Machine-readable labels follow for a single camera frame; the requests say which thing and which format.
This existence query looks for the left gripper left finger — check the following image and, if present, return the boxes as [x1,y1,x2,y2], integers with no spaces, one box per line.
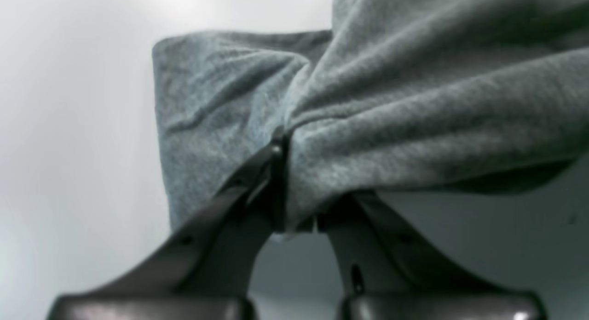
[47,127,289,320]

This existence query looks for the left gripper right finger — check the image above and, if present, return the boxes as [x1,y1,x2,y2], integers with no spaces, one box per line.
[317,192,548,320]

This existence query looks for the grey heather T-shirt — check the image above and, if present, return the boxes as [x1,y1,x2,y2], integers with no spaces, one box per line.
[153,0,588,232]

